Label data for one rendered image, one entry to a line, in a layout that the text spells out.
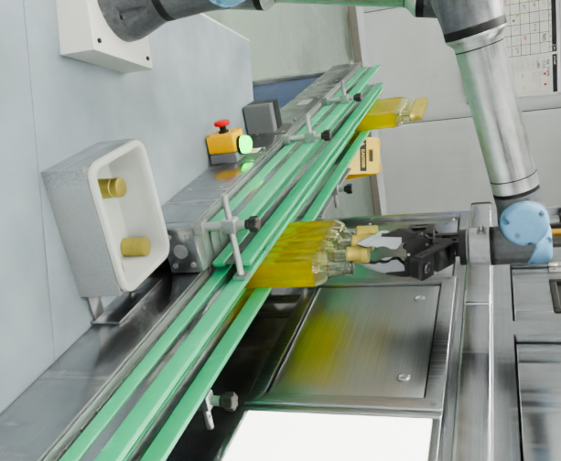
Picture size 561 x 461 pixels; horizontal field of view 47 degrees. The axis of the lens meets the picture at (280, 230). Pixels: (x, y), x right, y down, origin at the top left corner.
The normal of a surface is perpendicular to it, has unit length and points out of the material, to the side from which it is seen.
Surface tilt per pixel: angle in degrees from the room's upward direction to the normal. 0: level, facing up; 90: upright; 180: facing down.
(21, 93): 0
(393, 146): 90
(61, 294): 0
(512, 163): 82
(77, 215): 90
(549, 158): 90
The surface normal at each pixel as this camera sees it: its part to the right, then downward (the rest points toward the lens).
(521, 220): -0.25, 0.34
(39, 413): -0.17, -0.92
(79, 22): -0.32, 0.07
